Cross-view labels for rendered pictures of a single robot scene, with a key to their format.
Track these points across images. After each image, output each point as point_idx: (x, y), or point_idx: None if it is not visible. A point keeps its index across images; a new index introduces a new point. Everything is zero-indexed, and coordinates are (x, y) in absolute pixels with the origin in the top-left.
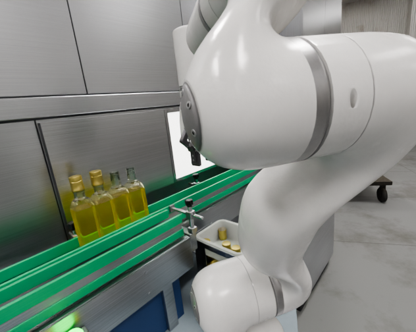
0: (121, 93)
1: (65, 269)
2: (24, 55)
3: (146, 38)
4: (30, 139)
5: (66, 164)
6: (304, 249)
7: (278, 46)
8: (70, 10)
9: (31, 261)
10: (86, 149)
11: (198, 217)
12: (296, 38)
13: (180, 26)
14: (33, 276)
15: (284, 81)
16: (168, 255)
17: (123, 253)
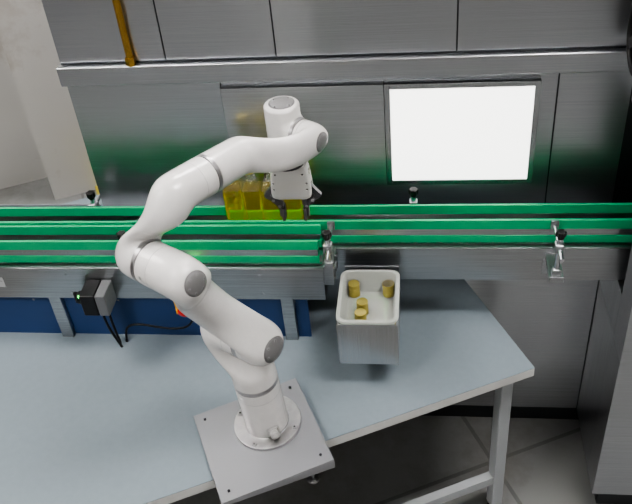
0: (317, 60)
1: (203, 233)
2: (216, 19)
3: None
4: (214, 98)
5: (240, 130)
6: (195, 320)
7: (127, 253)
8: None
9: (192, 210)
10: (263, 120)
11: (324, 256)
12: (137, 251)
13: None
14: (180, 227)
15: (123, 264)
16: (289, 273)
17: (241, 248)
